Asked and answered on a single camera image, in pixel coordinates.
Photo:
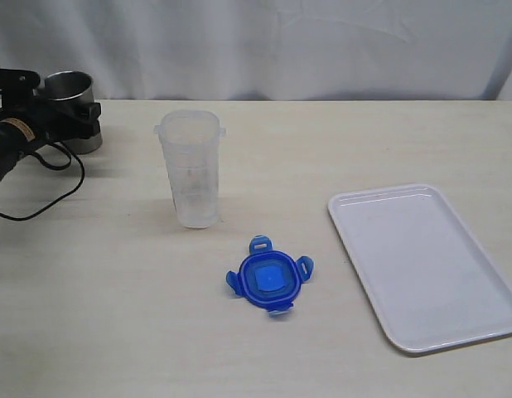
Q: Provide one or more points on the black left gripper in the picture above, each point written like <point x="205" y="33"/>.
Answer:
<point x="18" y="92"/>

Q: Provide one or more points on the stainless steel cup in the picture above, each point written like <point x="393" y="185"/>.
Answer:
<point x="63" y="91"/>

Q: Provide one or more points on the blue container lid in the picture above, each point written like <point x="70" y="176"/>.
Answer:
<point x="270" y="279"/>

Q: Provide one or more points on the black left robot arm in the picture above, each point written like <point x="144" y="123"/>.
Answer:
<point x="17" y="140"/>

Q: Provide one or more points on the clear plastic tall container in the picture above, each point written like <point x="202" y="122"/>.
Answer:
<point x="190" y="141"/>

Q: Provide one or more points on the white backdrop curtain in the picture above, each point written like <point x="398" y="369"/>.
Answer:
<point x="268" y="50"/>

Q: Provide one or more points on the white rectangular tray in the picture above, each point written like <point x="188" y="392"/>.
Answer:
<point x="429" y="281"/>

